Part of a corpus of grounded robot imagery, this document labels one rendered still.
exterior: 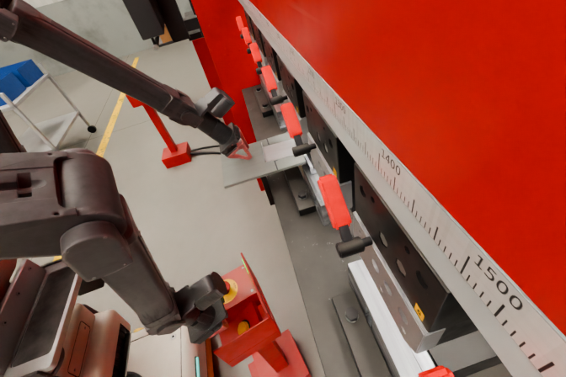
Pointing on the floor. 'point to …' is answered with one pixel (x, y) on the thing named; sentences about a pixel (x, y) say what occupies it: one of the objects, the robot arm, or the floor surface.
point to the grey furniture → (42, 138)
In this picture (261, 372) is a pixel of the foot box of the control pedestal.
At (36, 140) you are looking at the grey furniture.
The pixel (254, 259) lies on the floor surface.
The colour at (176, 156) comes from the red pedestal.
